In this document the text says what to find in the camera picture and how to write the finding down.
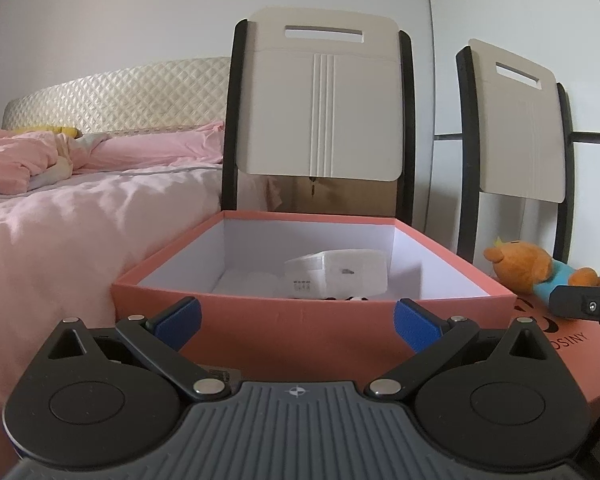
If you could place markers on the cream chair with black frame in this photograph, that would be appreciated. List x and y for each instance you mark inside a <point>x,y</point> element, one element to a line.
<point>320,110</point>
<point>522,125</point>

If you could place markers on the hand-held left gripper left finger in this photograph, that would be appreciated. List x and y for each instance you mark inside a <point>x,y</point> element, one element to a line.
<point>181,318</point>

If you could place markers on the pink bed sheet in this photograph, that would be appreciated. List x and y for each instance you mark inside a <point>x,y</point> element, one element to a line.
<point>55,250</point>

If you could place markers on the cream quilted headboard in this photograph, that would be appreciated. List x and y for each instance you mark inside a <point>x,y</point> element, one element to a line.
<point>115,95</point>

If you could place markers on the orange cardboard box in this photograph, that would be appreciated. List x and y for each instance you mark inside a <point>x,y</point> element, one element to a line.
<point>300,330</point>

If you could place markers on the white plastic-wrapped item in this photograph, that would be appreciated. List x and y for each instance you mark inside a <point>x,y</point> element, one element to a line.
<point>337,272</point>

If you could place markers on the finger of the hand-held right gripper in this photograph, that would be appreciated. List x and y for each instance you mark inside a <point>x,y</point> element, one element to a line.
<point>577,302</point>

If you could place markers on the orange printed box lid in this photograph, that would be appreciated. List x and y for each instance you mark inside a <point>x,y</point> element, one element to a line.
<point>575,365</point>

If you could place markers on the pink pillow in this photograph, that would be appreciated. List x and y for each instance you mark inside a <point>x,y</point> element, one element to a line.
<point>150,147</point>

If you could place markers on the yellow pillow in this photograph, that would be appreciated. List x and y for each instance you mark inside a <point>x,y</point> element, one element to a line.
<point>55,130</point>

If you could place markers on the orange plush toy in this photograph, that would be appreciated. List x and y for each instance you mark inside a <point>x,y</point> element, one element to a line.
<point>525,265</point>

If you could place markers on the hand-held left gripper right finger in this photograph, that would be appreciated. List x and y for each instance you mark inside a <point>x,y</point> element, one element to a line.
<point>416,325</point>

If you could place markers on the pink crumpled blanket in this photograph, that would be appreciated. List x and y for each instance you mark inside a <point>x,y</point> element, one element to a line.
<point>15,157</point>

